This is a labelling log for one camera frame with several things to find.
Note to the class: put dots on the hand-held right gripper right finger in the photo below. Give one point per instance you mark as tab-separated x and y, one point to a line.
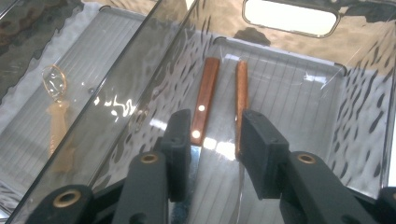
264	155

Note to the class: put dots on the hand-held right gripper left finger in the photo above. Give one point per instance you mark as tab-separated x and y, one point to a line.
179	155

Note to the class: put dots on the clear grey plastic bin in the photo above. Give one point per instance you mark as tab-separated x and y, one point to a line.
102	62
295	93

